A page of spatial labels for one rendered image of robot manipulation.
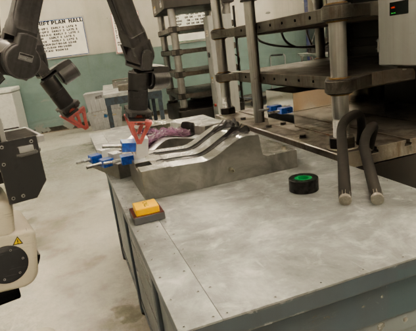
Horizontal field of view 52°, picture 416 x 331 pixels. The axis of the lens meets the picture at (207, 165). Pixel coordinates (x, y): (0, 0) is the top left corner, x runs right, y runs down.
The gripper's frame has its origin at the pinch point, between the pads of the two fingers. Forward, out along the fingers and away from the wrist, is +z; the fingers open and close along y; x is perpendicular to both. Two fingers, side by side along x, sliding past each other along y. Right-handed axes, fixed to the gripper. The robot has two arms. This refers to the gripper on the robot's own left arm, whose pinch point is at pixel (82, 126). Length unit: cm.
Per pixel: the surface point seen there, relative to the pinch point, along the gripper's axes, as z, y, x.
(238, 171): 28, -47, -21
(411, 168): 74, -58, -79
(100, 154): 14.1, 5.5, -0.1
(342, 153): 32, -71, -40
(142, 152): 7.9, -34.2, -2.7
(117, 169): 17.0, -9.0, 1.2
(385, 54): 27, -59, -84
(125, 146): 3.8, -32.9, 0.2
